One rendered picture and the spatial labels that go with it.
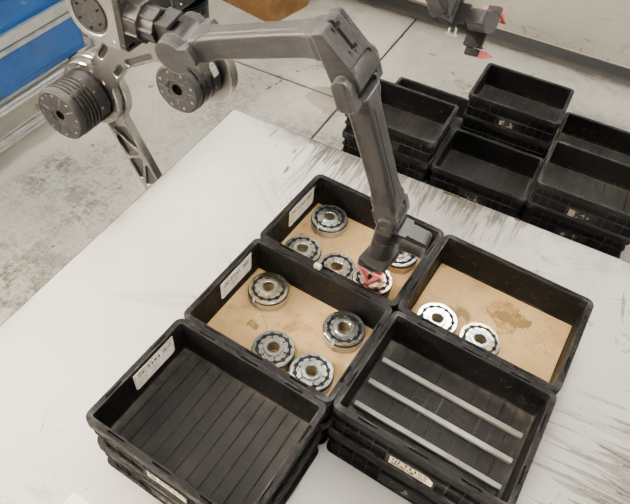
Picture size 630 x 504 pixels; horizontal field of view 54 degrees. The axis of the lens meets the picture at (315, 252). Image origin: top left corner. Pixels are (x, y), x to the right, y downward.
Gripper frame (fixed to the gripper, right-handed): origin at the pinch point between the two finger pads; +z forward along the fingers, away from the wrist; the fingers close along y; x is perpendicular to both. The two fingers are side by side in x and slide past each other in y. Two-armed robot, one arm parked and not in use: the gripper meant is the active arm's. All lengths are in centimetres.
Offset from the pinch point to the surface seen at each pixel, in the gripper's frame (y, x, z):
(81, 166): 41, 175, 100
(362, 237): 15.9, 11.4, 7.7
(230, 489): -60, -4, 9
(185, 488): -67, 0, -1
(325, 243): 7.5, 18.3, 8.3
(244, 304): -22.2, 22.7, 9.5
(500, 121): 139, 11, 36
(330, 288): -9.4, 6.3, 1.3
